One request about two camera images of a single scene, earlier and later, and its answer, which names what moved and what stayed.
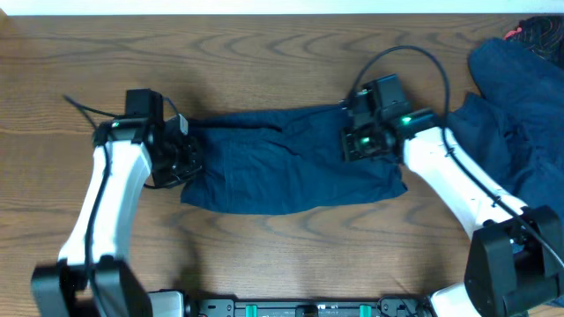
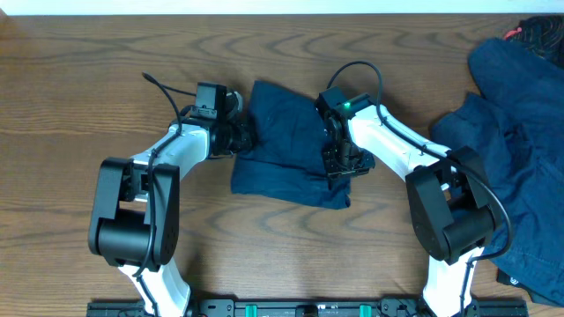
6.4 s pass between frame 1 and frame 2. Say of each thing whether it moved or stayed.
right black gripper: moved
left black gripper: moved
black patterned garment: stayed
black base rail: stayed
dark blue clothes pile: stayed
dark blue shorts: moved
